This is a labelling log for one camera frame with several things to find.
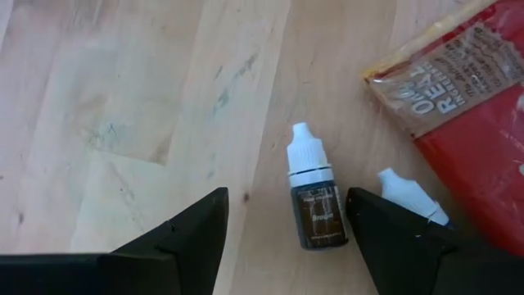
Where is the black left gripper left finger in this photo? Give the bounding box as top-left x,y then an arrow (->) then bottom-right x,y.
0,187 -> 229,295

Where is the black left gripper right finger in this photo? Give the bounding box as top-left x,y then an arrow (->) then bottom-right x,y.
346,187 -> 524,295

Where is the blue ink dropper bottle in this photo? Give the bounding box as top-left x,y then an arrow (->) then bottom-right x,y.
377,166 -> 451,227

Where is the brown ink dropper bottle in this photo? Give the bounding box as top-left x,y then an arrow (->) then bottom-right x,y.
286,121 -> 349,251

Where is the far red snack packet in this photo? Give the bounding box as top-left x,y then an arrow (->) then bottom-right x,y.
362,0 -> 524,257

